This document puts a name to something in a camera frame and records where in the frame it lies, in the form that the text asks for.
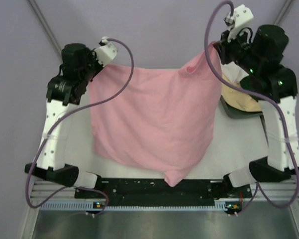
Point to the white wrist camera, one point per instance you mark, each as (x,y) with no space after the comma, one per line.
(106,52)
(242,17)

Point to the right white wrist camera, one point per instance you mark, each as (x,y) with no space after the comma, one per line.
(242,17)

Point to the grey plastic bin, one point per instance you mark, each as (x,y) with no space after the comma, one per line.
(234,113)

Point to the right aluminium corner post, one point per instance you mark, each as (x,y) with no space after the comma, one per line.
(283,12)

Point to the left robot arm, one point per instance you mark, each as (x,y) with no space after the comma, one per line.
(49,163)

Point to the white t shirt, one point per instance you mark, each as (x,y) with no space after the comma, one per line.
(233,72)

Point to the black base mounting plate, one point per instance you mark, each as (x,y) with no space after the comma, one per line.
(156,192)

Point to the aluminium frame rail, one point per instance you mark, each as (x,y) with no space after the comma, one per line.
(274,191)

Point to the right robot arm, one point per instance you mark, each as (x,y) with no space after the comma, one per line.
(275,88)

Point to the grey slotted cable duct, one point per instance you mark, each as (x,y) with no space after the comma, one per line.
(97,206)

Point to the beige t shirt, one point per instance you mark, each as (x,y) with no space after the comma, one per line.
(237,99)

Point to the left aluminium corner post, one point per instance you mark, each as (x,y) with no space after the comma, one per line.
(33,4)

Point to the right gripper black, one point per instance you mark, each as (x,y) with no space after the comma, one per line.
(223,45)

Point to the pink t shirt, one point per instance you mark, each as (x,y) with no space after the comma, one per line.
(155,119)

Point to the aluminium corner post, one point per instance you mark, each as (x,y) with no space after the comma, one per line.
(33,4)
(283,12)

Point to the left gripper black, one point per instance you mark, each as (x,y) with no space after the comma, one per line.
(89,55)

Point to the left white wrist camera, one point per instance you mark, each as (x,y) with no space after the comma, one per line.
(106,52)

